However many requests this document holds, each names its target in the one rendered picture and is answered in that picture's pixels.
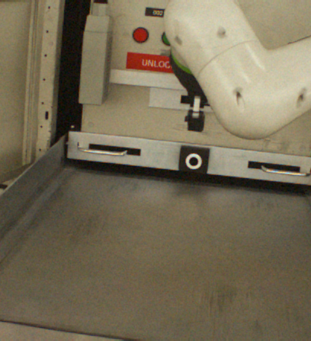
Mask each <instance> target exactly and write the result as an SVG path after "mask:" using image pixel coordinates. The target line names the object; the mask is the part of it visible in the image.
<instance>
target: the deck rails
mask: <svg viewBox="0 0 311 341"><path fill-rule="evenodd" d="M61 145H62V139H59V140H58V142H56V143H55V144H54V145H53V146H52V147H51V148H50V149H48V150H47V151H46V152H45V153H44V154H43V155H42V156H41V157H40V158H38V159H37V160H36V161H35V162H34V163H33V164H32V165H31V166H30V167H29V168H28V169H27V170H26V171H25V172H24V173H23V174H22V175H20V176H19V177H18V178H17V179H16V181H13V182H12V183H11V184H10V185H9V186H8V187H6V189H5V190H4V191H3V192H2V193H1V194H0V264H1V262H2V261H3V260H4V258H6V256H7V255H8V253H9V252H10V251H11V250H12V249H13V248H14V246H15V244H16V243H17V242H18V241H19V240H20V239H21V238H22V237H23V236H24V233H25V232H26V231H27V230H28V228H29V227H30V226H31V225H32V224H33V223H34V221H35V220H36V219H37V218H38V216H39V215H40V214H41V213H42V211H43V210H44V209H45V208H46V207H47V206H48V205H49V203H50V202H51V201H52V200H53V198H54V197H55V196H56V194H57V193H58V192H59V190H60V189H61V188H62V187H63V185H65V184H66V183H67V181H68V180H69V179H70V177H71V176H72V175H73V174H74V173H75V171H74V170H67V169H60V158H61ZM307 199H308V202H309V205H310V208H311V197H309V196H307Z"/></svg>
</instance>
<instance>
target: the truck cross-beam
mask: <svg viewBox="0 0 311 341"><path fill-rule="evenodd" d="M79 133H85V134H90V136H89V147H88V149H90V150H97V151H117V152H122V151H126V150H127V149H128V150H129V152H128V153H127V154H126V155H123V156H116V155H102V154H95V153H88V160H89V161H101V162H108V163H115V164H128V165H135V166H142V167H155V168H162V169H169V170H177V171H179V169H178V162H179V155H180V148H181V146H182V145H183V146H191V147H198V148H209V149H210V156H209V164H208V171H207V174H215V175H223V176H230V177H242V178H249V179H256V180H269V181H275V182H288V183H298V180H299V177H297V176H290V175H283V174H271V173H266V172H264V171H263V170H262V169H261V168H260V167H259V165H260V164H263V166H264V167H265V168H267V169H273V170H279V171H292V172H300V165H301V161H302V158H309V159H311V157H310V156H304V155H291V154H284V153H277V152H269V151H257V150H251V149H243V148H230V147H223V146H215V145H203V144H196V143H188V142H176V141H168V140H161V139H148V138H140V137H133V136H126V135H112V134H105V133H99V132H85V131H81V127H77V126H74V127H72V128H71V129H70V130H69V140H68V154H67V158H75V159H79V158H78V149H77V147H78V145H79ZM307 185H311V169H310V176H309V183H308V184H307Z"/></svg>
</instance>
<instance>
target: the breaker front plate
mask: <svg viewBox="0 0 311 341"><path fill-rule="evenodd" d="M168 2H169V0H108V4H111V6H110V15H111V17H112V31H113V44H112V54H111V69H115V70H123V71H131V72H151V73H159V74H167V75H175V74H174V73H171V72H157V71H142V70H135V69H126V64H127V52H129V53H143V54H150V55H158V56H160V51H161V49H164V50H168V49H170V46H167V45H165V44H164V43H163V42H162V34H163V33H164V32H165V29H164V18H159V17H150V16H146V8H161V9H165V7H166V5H167V3H168ZM237 2H238V3H239V5H240V7H241V9H242V11H243V13H244V15H245V17H246V19H247V21H248V24H249V26H251V28H252V30H253V32H254V33H255V35H256V37H257V38H258V40H259V41H260V43H261V44H262V46H263V47H264V48H265V49H268V50H272V49H276V48H278V47H281V46H286V45H287V44H288V43H289V42H291V41H295V40H298V39H299V38H301V37H305V36H308V35H310V34H311V0H237ZM138 27H144V28H145V29H146V30H147V31H148V32H149V38H148V40H147V41H146V42H145V43H137V42H135V41H134V39H133V32H134V30H135V29H137V28H138ZM181 95H188V93H187V91H181V90H173V89H167V88H152V87H144V86H137V85H130V84H115V83H110V84H109V95H108V99H107V101H106V102H104V103H103V104H102V105H101V106H98V105H91V104H84V113H83V125H82V131H85V132H99V133H105V134H112V135H126V136H133V137H140V138H148V139H161V140H168V141H176V142H188V143H196V144H203V145H215V146H223V147H230V148H243V149H251V150H257V151H269V152H277V153H284V154H291V155H304V156H309V155H310V150H311V110H309V111H308V112H306V113H304V114H303V115H302V116H300V117H299V118H297V119H296V120H293V121H292V122H291V123H289V124H287V125H286V126H285V127H283V128H282V129H281V130H280V131H278V132H276V133H275V134H272V135H270V136H268V137H266V138H263V139H256V140H250V139H241V138H239V137H236V136H234V135H233V134H232V133H230V132H228V131H227V130H226V129H225V128H223V126H222V125H221V124H220V122H218V120H217V119H216V117H215V115H214V112H213V110H211V108H210V107H209V106H204V115H205V121H204V130H203V131H202V132H193V131H188V129H187V126H188V122H185V121H184V118H185V117H186V116H188V111H189V107H190V104H181V103H180V101H181Z"/></svg>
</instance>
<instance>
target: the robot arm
mask: <svg viewBox="0 0 311 341"><path fill-rule="evenodd" d="M164 29H165V34H166V36H167V40H168V42H169V43H170V49H168V50H164V49H161V51H160V56H167V57H169V65H170V66H171V67H172V71H173V72H174V74H175V76H176V78H177V79H178V80H179V82H180V84H181V85H182V86H183V87H184V88H185V89H186V90H187V93H188V100H189V101H190V107H189V111H188V116H186V117H185V118H184V121H185V122H188V126H187V129H188V131H193V132H202V131H203V130H204V121H205V115H204V103H206V102H207V101H208V102H209V104H210V106H211V108H212V110H213V112H214V115H215V117H216V119H217V120H218V122H220V124H221V125H222V126H223V128H225V129H226V130H227V131H228V132H230V133H232V134H233V135H234V136H236V137H239V138H241V139H250V140H256V139H263V138H266V137H268V136H270V135H272V134H275V133H276V132H278V131H280V130H281V129H282V128H283V127H285V126H286V125H287V124H289V123H291V122H292V121H293V120H296V119H297V118H299V117H300V116H302V115H303V114H304V113H306V112H308V111H309V110H311V34H310V35H308V36H305V37H301V38H299V39H298V40H295V41H291V42H289V43H288V44H287V45H286V46H281V47H278V48H276V49H272V50H268V49H265V48H264V47H263V46H262V44H261V43H260V41H259V40H258V38H257V37H256V35H255V33H254V32H253V30H252V28H251V26H249V24H248V21H247V19H246V17H245V15H244V13H243V11H242V9H241V7H240V5H239V3H238V2H237V0H169V2H168V3H167V5H166V7H165V13H164Z"/></svg>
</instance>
